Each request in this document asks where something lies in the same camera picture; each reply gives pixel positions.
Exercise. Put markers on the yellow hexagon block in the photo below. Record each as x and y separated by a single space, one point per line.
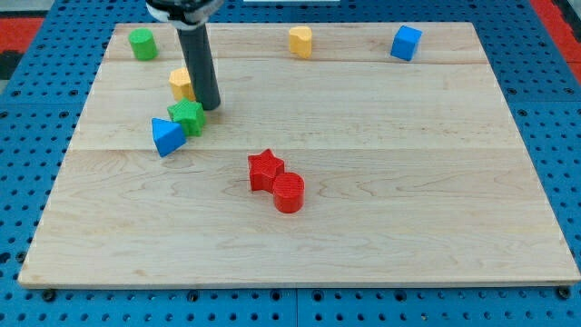
181 85

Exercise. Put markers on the wooden board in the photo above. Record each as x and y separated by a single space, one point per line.
415 172

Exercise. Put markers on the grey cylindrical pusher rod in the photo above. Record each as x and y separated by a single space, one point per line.
197 55

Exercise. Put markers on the blue cube block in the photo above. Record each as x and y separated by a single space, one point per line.
405 43

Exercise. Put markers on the green star block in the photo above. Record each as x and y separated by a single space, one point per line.
189 115

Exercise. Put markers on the red star block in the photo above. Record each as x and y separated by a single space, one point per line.
263 170

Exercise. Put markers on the red cylinder block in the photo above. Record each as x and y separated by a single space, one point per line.
288 192

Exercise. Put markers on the blue triangle block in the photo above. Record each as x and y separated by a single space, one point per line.
168 136

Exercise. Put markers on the green cylinder block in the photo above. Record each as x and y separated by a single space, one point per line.
142 43

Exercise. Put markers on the yellow heart block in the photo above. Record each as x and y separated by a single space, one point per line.
300 41

